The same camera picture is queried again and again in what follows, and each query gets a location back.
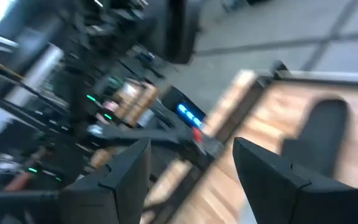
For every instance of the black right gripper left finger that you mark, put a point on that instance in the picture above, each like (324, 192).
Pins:
(120, 193)

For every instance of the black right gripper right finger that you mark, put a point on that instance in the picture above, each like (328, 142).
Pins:
(269, 186)

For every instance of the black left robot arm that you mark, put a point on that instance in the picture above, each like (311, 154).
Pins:
(154, 135)

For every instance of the red flat strip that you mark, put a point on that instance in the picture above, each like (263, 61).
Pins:
(197, 135)

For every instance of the computer with blue lights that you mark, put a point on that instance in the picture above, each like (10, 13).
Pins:
(185, 109)

